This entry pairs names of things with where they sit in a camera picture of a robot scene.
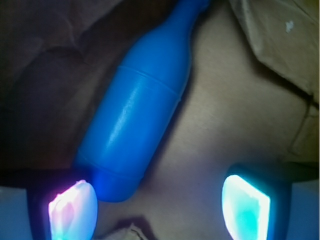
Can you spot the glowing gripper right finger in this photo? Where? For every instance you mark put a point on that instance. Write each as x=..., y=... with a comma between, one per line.
x=256, y=200

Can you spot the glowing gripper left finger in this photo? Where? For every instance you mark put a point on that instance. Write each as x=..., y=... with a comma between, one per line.
x=62, y=207

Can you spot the blue plastic bottle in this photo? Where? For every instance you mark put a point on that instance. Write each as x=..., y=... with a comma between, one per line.
x=138, y=105

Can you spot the brown paper bag enclosure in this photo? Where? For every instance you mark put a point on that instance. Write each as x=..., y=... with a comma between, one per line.
x=233, y=109

